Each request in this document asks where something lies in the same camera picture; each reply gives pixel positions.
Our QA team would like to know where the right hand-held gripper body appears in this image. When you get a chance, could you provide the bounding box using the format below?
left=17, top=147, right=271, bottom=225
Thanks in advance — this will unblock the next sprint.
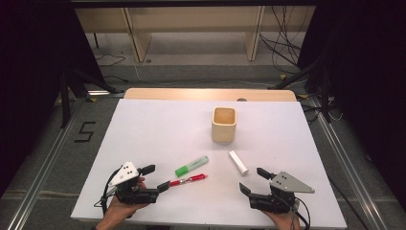
left=248, top=171, right=316, bottom=215

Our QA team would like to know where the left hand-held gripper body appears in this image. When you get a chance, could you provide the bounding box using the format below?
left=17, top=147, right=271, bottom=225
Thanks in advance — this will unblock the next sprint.
left=107, top=161, right=160, bottom=206

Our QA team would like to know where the red pen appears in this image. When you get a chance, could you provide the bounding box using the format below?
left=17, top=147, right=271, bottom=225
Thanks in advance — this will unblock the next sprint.
left=169, top=172, right=209, bottom=188

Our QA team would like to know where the white tube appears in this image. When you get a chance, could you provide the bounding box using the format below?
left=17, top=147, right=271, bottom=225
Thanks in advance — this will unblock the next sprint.
left=228, top=149, right=249, bottom=176

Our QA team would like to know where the green highlighter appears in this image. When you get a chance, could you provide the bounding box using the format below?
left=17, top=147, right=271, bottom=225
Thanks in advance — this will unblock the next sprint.
left=174, top=154, right=210, bottom=178

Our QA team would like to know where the beige square pen holder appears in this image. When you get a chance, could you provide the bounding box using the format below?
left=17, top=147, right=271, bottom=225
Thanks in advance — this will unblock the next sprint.
left=211, top=106, right=238, bottom=144

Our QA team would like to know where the person's right hand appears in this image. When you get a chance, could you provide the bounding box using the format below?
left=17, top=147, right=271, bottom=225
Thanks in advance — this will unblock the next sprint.
left=261, top=209, right=303, bottom=230

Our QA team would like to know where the person's left hand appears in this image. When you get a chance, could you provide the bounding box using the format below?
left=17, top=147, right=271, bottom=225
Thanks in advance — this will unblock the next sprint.
left=95, top=176, right=147, bottom=230

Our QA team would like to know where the white table board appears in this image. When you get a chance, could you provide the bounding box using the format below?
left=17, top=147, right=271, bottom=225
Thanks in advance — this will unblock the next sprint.
left=70, top=98, right=349, bottom=229

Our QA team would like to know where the black metal stand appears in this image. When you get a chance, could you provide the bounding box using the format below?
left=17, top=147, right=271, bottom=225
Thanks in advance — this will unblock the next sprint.
left=58, top=68, right=119, bottom=128
left=267, top=57, right=333, bottom=124

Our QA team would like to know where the black curtain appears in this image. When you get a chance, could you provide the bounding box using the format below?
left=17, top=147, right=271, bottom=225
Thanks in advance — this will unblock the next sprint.
left=298, top=4, right=406, bottom=212
left=0, top=6, right=104, bottom=196

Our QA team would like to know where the beige wooden desk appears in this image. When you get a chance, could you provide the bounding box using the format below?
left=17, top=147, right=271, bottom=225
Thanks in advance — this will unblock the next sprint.
left=75, top=5, right=317, bottom=63

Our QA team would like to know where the right hand-held gripper cable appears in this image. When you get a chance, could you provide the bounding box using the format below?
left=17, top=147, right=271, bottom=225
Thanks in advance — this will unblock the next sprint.
left=286, top=195, right=312, bottom=230

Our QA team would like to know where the thin black floor cable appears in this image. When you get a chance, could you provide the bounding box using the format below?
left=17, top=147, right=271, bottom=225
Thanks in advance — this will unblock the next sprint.
left=327, top=175, right=368, bottom=230

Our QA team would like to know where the aluminium floor rail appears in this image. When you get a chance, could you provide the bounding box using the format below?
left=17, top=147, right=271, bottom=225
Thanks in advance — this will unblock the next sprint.
left=310, top=95, right=389, bottom=230
left=6, top=99, right=84, bottom=230

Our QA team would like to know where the bundle of black cables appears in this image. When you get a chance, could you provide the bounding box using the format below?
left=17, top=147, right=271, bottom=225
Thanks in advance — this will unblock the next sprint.
left=258, top=5, right=307, bottom=75

